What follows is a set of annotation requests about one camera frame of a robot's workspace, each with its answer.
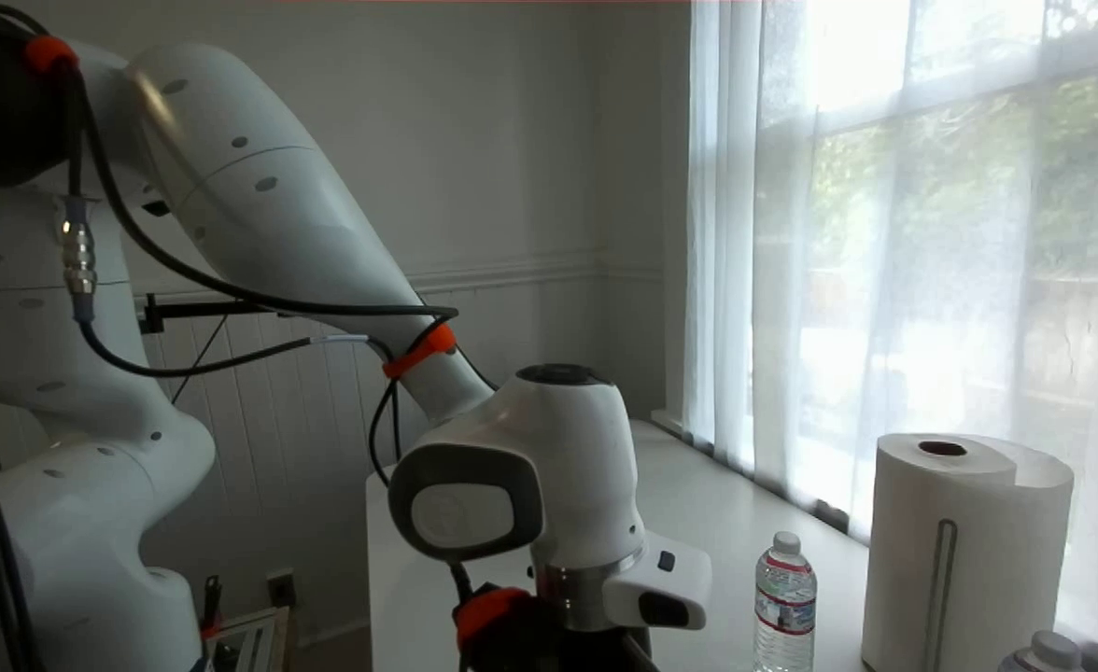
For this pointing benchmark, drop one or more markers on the metal paper towel holder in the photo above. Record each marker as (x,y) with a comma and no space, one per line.
(944,600)

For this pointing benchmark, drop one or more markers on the wall power outlet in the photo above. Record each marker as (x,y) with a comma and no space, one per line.
(280,588)

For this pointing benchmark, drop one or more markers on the white sheer curtain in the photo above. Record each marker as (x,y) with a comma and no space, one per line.
(924,248)

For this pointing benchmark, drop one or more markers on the white paper towel roll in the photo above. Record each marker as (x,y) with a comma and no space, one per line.
(1010,562)

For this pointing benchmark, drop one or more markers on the framed board on floor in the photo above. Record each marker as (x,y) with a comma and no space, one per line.
(250,640)

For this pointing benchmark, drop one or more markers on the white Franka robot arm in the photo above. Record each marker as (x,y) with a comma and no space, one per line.
(264,190)

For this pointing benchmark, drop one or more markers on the black boom camera stand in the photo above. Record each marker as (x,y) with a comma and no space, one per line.
(250,307)

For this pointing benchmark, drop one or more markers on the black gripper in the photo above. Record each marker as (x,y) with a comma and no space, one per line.
(574,650)

